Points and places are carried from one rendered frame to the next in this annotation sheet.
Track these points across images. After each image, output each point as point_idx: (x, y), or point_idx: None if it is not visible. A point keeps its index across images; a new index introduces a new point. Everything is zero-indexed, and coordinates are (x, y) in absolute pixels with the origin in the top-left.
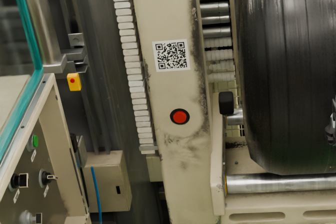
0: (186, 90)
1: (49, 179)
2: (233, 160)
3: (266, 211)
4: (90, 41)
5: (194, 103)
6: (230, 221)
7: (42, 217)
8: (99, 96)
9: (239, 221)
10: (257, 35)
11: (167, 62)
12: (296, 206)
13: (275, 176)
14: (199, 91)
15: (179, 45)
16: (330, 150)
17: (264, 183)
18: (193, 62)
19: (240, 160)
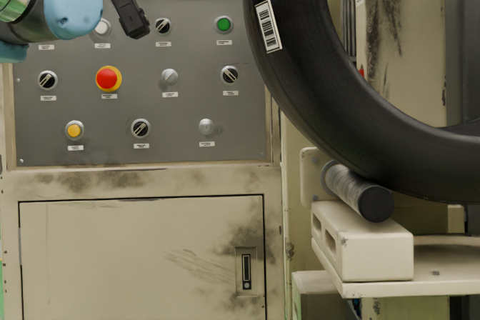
0: (363, 36)
1: (227, 75)
2: (474, 235)
3: (318, 216)
4: (461, 28)
5: (365, 57)
6: (313, 226)
7: (204, 105)
8: (455, 110)
9: (315, 230)
10: None
11: None
12: (323, 216)
13: (345, 171)
14: (366, 36)
15: None
16: (257, 58)
17: (334, 175)
18: None
19: (476, 237)
